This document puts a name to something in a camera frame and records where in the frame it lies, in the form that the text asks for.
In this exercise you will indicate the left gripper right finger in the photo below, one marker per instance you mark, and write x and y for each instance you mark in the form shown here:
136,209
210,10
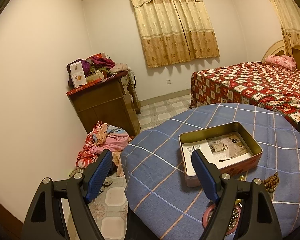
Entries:
258,219

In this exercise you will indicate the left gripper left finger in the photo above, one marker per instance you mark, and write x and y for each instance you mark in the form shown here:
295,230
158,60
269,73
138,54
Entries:
45,217

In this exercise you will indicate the pink bangle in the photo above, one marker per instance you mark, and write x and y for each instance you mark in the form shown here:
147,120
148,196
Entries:
233,220

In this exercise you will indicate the red patchwork bedspread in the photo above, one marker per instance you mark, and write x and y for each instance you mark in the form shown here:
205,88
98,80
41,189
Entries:
263,85

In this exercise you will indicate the pink pillow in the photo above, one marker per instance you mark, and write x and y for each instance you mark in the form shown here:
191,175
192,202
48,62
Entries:
282,60

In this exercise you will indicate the printed paper leaflet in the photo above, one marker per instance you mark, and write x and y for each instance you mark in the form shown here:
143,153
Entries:
222,151

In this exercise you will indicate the pink metal tin box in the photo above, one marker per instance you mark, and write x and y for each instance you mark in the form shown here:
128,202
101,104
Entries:
217,131

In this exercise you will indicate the blue plaid tablecloth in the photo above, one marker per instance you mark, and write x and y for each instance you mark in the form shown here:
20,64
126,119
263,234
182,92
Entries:
162,206

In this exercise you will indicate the pile of clothes on floor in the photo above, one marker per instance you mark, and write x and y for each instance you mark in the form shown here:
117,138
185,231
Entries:
104,137

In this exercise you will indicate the beige curtain at right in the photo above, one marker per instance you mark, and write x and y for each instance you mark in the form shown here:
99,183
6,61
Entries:
289,17

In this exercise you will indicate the brown wooden cabinet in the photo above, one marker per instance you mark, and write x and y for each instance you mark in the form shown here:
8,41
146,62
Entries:
112,101

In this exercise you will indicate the white product box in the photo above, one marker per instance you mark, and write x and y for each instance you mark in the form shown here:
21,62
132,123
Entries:
77,74

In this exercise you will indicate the flat red box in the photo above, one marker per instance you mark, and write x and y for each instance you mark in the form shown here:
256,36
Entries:
73,91

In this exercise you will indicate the pile of clothes on cabinet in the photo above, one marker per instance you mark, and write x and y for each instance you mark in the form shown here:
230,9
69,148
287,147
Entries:
98,66

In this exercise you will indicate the beige patterned window curtain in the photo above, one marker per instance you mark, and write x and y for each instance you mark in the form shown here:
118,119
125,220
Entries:
174,31

